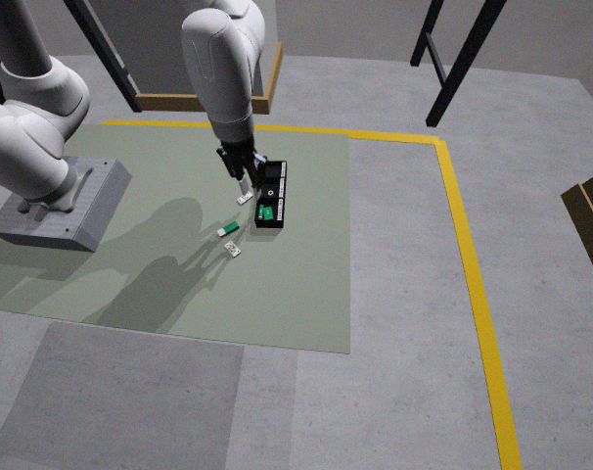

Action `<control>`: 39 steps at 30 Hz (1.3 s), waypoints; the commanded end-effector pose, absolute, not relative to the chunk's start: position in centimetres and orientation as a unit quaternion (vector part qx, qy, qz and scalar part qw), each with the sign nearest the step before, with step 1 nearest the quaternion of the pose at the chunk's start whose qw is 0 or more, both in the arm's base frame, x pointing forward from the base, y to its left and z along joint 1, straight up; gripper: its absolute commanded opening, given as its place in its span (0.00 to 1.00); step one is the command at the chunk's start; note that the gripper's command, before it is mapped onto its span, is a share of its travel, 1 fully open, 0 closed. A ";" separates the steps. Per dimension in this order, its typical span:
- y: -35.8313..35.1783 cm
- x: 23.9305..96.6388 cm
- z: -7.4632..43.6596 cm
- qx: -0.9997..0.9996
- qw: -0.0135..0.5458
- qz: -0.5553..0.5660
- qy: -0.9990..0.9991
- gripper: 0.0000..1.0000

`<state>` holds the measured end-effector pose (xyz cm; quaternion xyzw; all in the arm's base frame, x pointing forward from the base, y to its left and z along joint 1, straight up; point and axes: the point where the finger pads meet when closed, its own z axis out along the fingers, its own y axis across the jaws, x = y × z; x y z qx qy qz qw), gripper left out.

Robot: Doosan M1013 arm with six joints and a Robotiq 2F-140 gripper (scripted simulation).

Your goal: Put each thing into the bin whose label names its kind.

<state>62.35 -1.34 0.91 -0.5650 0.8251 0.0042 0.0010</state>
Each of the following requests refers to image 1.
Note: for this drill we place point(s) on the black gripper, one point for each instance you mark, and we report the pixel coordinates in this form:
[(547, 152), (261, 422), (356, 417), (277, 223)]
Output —
[(227, 152)]

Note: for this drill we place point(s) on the white domino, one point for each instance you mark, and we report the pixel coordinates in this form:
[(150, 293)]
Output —
[(231, 247), (244, 199)]

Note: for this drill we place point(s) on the black three-section bin rack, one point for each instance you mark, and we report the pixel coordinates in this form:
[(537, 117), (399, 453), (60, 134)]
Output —
[(277, 201)]

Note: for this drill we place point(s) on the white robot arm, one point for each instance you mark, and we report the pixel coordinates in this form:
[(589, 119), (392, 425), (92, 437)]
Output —
[(45, 104)]

